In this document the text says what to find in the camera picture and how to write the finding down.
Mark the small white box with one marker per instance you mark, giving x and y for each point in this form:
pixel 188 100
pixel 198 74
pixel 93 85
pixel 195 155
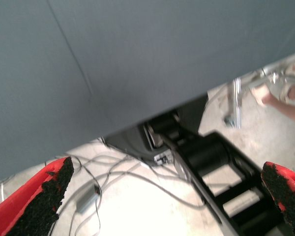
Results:
pixel 163 158

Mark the black metal frame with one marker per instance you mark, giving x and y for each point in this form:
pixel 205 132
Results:
pixel 206 152

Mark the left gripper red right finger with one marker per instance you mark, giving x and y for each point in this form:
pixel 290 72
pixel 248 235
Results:
pixel 290 196

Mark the dark grey table cloth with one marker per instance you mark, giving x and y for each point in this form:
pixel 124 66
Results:
pixel 88 61

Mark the chrome metal stand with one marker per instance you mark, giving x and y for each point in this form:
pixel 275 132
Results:
pixel 237 103

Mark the grey power adapter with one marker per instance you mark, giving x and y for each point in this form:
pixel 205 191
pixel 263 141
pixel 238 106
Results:
pixel 87 200

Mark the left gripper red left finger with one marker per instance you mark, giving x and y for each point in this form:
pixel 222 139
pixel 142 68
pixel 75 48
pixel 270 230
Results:
pixel 27 209

